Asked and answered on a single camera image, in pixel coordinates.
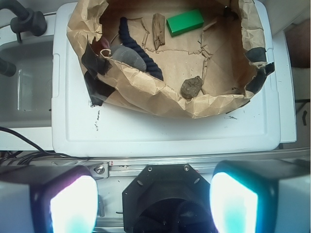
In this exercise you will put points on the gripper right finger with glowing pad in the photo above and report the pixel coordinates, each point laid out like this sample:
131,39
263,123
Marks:
261,196

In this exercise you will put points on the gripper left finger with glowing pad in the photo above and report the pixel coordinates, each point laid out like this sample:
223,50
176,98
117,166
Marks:
47,199

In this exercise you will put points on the brown rock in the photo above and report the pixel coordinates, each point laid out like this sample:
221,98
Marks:
191,87

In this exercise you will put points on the clear plastic bin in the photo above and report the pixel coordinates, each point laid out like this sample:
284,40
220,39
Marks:
25,98

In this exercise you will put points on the brown crumpled paper bag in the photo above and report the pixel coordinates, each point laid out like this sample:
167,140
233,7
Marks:
228,52

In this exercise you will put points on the grey plush toy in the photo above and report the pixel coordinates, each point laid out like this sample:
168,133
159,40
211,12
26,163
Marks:
123,54

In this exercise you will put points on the green rectangular block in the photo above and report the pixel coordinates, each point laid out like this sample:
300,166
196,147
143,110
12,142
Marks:
185,22

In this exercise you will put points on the brown wood piece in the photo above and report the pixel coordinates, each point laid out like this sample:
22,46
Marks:
158,28

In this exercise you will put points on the metal corner bracket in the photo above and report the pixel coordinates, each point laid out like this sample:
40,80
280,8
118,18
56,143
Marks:
99,171

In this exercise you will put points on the black octagonal mount plate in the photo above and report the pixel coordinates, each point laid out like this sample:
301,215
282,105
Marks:
167,199

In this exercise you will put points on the aluminium extrusion rail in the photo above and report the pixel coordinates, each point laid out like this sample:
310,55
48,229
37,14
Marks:
202,164

